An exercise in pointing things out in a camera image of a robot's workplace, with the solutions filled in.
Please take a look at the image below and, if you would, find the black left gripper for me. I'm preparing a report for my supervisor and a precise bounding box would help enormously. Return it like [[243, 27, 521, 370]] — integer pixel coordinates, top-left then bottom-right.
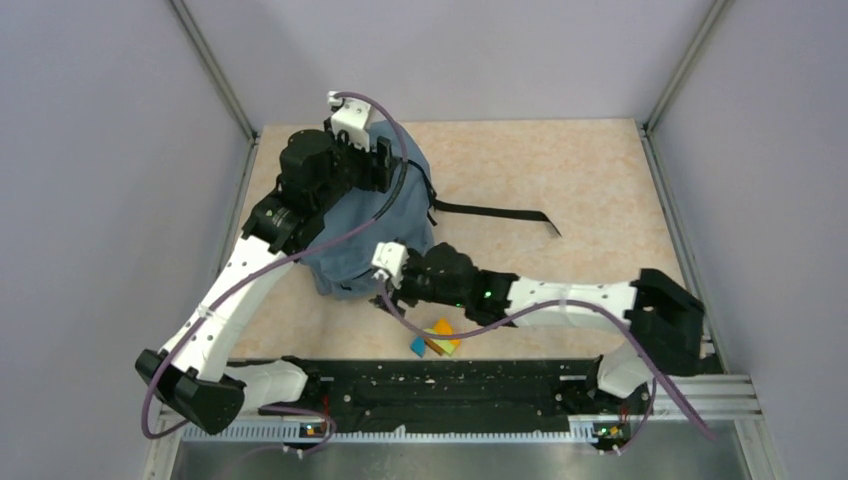
[[314, 116, 400, 211]]

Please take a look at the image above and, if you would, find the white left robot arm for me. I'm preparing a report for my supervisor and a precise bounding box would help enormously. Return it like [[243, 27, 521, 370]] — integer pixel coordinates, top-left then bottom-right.
[[135, 124, 409, 439]]

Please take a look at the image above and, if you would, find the orange eraser block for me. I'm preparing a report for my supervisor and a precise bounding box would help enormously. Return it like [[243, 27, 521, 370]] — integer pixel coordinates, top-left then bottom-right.
[[432, 318, 460, 347]]

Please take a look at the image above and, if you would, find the green brown eraser block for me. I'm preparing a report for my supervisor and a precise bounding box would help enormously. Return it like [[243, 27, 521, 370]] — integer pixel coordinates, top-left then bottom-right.
[[424, 338, 460, 356]]

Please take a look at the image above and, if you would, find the aluminium frame rail left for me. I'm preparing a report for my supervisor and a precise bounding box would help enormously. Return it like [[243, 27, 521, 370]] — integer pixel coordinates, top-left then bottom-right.
[[165, 0, 259, 143]]

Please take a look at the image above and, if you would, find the blue eraser wedge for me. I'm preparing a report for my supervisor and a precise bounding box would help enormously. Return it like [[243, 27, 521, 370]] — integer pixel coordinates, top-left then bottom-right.
[[409, 337, 428, 358]]

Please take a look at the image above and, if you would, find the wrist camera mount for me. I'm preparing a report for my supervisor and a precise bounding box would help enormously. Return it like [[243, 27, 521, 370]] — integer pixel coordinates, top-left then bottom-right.
[[371, 242, 409, 288], [327, 91, 372, 151]]

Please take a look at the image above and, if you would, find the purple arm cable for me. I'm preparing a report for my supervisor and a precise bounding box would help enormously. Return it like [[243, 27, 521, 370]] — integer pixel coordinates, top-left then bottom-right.
[[377, 281, 718, 455], [140, 91, 411, 458]]

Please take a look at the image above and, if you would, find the blue student backpack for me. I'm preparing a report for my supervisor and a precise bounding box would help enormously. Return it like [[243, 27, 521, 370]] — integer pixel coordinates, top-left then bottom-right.
[[300, 120, 551, 300]]

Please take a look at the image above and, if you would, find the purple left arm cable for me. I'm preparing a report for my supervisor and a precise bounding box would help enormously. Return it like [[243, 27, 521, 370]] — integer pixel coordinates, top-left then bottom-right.
[[140, 91, 411, 458]]

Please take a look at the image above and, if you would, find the aluminium frame rail right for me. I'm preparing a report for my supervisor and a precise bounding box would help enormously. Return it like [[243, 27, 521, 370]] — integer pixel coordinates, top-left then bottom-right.
[[642, 0, 735, 138]]

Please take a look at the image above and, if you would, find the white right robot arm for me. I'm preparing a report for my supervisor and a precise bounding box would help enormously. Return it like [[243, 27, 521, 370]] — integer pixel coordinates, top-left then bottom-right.
[[371, 242, 705, 412]]

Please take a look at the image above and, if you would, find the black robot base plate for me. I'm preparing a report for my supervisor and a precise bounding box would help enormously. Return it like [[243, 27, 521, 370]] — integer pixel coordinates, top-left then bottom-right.
[[228, 357, 723, 435]]

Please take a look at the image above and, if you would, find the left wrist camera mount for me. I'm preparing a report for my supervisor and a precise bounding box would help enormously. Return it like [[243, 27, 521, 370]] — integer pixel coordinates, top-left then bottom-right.
[[327, 91, 372, 151]]

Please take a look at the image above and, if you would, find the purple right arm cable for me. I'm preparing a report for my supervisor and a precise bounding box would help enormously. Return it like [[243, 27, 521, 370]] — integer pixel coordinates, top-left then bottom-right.
[[377, 281, 718, 455]]

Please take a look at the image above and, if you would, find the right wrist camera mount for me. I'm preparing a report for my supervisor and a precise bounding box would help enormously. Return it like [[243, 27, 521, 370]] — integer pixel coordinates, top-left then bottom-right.
[[371, 242, 409, 288]]

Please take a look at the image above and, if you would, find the aluminium frame rail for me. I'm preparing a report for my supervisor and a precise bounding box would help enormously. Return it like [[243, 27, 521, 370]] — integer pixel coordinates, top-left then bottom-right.
[[642, 0, 735, 138], [165, 0, 259, 143]]

